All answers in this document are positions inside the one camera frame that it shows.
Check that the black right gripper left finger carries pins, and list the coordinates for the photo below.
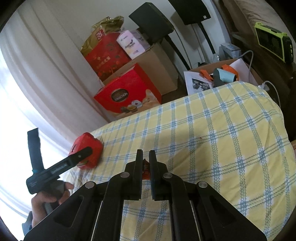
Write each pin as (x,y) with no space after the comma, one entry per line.
(133,186)

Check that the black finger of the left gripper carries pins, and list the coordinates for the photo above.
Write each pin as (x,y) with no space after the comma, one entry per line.
(78,156)

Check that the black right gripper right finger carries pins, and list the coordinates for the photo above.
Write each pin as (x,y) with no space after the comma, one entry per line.
(158,183)

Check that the small red box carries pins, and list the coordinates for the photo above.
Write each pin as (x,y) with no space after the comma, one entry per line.
(88,140)

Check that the red cartoon gift bag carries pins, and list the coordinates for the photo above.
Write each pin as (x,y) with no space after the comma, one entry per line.
(146,174)

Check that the person's left hand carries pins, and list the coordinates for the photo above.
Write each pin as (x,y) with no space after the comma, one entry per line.
(38,210)

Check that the white curtain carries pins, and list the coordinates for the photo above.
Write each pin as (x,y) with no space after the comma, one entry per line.
(46,83)

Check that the yellow checkered tablecloth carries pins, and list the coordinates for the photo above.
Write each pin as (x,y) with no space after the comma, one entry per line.
(232,137)

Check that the red mooncake gift box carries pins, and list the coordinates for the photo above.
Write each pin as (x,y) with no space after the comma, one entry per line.
(129,93)

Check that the printed white paper sheet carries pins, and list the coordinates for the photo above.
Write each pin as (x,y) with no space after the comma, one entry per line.
(216,74)

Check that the red gift box upright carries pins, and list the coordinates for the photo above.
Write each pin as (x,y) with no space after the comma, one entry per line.
(107,57)

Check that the large brown cardboard box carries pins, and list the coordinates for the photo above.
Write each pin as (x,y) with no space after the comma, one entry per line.
(158,67)

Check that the gold foil gift bag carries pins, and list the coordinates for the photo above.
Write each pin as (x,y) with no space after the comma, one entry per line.
(101,29)

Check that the left black speaker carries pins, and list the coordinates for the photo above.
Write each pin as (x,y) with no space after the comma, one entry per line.
(152,22)

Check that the black speaker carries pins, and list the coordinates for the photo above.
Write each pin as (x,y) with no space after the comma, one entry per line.
(152,22)
(191,11)

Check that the right black speaker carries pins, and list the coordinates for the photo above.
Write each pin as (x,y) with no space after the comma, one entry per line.
(191,11)

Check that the brown fabric sofa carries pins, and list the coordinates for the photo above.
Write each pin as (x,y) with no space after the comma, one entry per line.
(264,60)

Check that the green black portable device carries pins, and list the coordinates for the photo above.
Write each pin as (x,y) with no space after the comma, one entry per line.
(275,41)

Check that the left beige sofa cushion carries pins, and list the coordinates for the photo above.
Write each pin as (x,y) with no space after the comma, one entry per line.
(246,13)

